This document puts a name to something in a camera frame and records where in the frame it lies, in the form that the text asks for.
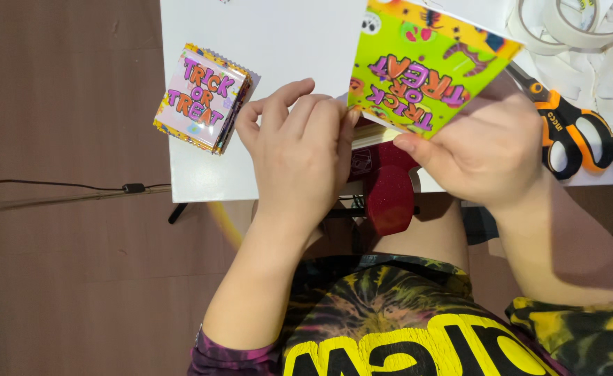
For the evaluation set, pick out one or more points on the person's left hand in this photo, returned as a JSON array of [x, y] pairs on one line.
[[296, 156]]

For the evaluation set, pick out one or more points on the person's right hand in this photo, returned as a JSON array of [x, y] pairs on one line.
[[489, 156]]

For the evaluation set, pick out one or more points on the green printed treat bag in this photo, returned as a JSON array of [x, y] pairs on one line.
[[421, 68]]

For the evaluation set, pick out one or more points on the stack of cream cards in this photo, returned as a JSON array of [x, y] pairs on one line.
[[372, 137]]

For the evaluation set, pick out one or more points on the orange and black scissors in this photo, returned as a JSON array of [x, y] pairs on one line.
[[567, 130]]

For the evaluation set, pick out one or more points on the person's leg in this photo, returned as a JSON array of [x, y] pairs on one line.
[[432, 230]]

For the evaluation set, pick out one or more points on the yellow hoop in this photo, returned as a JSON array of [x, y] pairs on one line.
[[227, 222]]

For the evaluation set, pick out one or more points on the red glitter paper punch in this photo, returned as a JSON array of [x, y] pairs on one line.
[[387, 193]]

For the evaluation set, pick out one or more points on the stack of pink treat bags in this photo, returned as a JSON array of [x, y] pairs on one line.
[[199, 96]]

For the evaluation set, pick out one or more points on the white tape roll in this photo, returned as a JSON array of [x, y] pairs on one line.
[[594, 36], [526, 31]]

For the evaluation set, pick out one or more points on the black table leg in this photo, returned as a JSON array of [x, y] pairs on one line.
[[177, 213]]

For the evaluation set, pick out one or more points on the heap of white paper scraps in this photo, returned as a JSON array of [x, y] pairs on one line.
[[604, 73]]

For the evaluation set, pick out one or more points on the tie-dye black yellow shirt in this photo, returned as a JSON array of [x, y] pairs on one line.
[[400, 324]]

